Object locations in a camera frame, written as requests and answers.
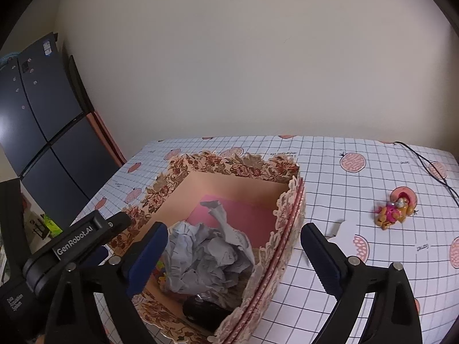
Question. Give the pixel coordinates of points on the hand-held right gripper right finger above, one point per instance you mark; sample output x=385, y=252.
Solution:
x=322, y=258

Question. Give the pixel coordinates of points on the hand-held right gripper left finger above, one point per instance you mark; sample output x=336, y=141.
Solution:
x=147, y=258

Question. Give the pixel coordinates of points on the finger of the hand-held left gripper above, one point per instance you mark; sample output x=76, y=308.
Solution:
x=96, y=255

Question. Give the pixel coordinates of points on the colourful plastic clips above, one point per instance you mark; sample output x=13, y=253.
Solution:
x=161, y=272

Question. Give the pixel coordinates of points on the white paper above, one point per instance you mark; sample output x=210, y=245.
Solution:
x=208, y=258

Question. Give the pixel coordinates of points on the black hair clip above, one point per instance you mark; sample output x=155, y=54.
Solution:
x=200, y=311

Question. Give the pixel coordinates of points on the floral paper box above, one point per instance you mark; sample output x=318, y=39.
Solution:
x=222, y=186

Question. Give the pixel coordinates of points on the checked fruit print desktop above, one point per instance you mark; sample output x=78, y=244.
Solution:
x=322, y=172

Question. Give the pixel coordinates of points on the small green item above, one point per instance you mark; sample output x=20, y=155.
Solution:
x=52, y=225

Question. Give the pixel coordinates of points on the white paper card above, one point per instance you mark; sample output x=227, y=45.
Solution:
x=344, y=229

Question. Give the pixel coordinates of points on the pink paper sheet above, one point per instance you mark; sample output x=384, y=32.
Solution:
x=251, y=218

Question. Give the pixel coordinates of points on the pink and orange toy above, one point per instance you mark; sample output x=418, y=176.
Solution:
x=392, y=213

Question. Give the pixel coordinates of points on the salmon pink panel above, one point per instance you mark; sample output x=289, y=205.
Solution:
x=107, y=136

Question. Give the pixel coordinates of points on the dark blue cabinet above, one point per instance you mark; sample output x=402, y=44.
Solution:
x=43, y=114

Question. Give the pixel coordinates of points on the teal cloth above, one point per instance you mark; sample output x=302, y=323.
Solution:
x=7, y=61

